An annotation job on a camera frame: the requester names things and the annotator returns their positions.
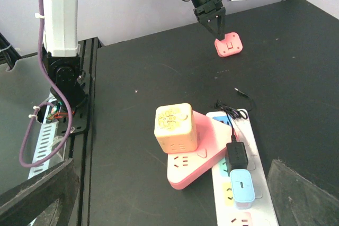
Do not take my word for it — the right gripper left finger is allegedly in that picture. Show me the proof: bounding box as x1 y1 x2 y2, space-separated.
1 158 80 225

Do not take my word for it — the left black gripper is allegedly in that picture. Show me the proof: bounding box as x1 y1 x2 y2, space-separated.
183 0 226 40

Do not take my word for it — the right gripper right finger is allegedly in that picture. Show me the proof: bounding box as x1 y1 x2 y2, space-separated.
267 160 338 225

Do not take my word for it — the pink square plug adapter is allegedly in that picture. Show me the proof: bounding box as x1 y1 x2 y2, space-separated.
215 32 243 58

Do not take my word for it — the white power strip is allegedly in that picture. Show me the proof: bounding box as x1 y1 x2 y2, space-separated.
211 119 279 225

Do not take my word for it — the blue USB charger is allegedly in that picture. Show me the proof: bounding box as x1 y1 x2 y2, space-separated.
229 169 255 210

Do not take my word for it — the black charger with cable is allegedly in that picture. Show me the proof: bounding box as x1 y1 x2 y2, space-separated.
212 88 255 176

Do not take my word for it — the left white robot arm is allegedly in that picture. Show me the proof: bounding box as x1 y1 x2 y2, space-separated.
36 0 226 111

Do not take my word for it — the pink triangular socket adapter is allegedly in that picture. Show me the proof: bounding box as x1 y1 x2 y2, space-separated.
167 111 239 190

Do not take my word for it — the yellow cube socket adapter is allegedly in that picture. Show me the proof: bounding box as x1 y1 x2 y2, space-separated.
154 103 198 154

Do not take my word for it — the light blue slotted cable duct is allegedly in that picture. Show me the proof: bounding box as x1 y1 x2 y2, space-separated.
28 106 66 179

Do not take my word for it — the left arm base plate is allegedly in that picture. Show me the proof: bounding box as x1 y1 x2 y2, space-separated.
44 37 102 135

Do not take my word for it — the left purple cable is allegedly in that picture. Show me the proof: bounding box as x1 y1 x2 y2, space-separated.
18 0 74 168

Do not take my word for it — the black aluminium frame post left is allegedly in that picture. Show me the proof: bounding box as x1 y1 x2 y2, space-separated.
0 33 21 69

